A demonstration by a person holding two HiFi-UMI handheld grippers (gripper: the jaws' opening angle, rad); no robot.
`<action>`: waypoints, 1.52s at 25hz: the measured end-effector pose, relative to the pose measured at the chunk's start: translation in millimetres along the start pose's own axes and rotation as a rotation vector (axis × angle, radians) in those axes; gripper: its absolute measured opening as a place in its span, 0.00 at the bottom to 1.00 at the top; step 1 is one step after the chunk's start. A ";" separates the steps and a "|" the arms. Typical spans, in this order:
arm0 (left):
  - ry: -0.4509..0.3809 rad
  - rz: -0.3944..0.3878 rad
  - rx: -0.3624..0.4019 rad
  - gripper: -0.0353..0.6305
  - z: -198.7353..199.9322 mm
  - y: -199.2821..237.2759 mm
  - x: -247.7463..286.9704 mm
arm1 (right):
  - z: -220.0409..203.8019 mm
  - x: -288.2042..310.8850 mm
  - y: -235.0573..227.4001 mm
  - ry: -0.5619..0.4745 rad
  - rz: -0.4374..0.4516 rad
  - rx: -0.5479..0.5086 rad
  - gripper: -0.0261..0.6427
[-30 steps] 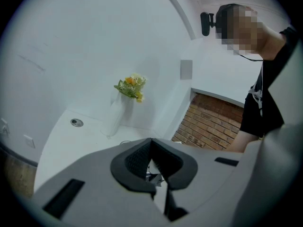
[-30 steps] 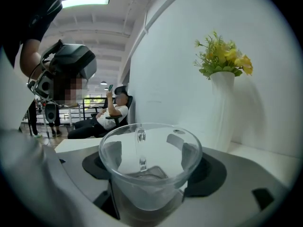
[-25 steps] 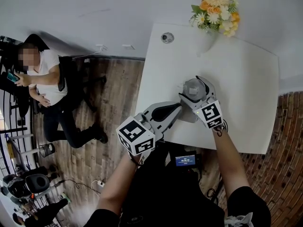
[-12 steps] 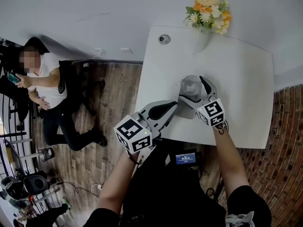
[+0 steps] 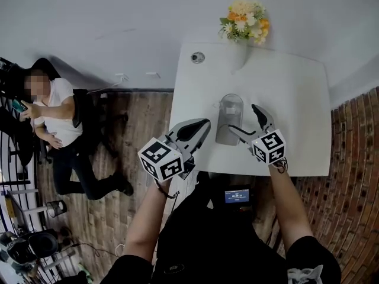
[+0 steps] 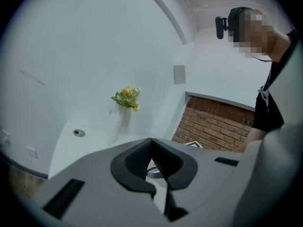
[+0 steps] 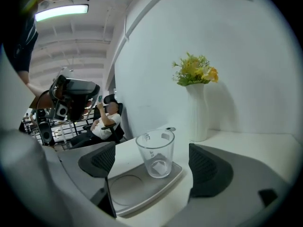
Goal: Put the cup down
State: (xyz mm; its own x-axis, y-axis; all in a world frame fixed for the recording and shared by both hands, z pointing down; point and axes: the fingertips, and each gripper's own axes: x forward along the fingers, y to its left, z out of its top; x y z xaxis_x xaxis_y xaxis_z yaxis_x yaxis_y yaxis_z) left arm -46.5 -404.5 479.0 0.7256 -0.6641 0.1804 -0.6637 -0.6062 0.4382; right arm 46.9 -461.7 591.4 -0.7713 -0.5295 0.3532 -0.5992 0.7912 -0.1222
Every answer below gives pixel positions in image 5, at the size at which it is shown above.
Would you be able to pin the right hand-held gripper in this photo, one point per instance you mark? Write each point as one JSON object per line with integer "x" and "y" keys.
{"x": 269, "y": 146}

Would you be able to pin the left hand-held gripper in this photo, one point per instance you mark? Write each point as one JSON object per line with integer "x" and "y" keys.
{"x": 160, "y": 161}

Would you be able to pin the grey rectangular block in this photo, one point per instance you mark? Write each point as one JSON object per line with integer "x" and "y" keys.
{"x": 226, "y": 137}

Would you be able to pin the person's left forearm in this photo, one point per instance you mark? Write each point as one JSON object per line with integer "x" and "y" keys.
{"x": 145, "y": 223}

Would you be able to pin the person's right forearm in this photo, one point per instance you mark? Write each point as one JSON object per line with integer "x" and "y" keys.
{"x": 291, "y": 211}

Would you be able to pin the white table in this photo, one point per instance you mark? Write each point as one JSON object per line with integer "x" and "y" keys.
{"x": 290, "y": 99}

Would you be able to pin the small black screen device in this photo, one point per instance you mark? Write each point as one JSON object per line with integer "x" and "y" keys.
{"x": 237, "y": 197}

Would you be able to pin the white vase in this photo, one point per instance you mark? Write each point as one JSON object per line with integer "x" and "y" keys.
{"x": 240, "y": 58}

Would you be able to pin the yellow and white flower bouquet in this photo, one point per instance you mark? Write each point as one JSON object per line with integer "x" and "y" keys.
{"x": 244, "y": 19}

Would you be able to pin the black office chair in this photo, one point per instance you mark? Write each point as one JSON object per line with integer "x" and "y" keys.
{"x": 81, "y": 105}

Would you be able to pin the person's black clothing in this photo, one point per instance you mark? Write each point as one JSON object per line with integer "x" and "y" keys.
{"x": 213, "y": 247}

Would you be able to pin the green phone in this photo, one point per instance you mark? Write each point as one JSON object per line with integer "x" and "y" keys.
{"x": 19, "y": 106}

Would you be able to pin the black metal railing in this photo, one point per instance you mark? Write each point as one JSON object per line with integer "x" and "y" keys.
{"x": 12, "y": 146}

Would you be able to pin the black helmet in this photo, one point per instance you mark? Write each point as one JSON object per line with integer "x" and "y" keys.
{"x": 41, "y": 244}

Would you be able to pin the white wall socket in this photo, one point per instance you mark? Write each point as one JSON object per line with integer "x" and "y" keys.
{"x": 152, "y": 75}
{"x": 121, "y": 77}

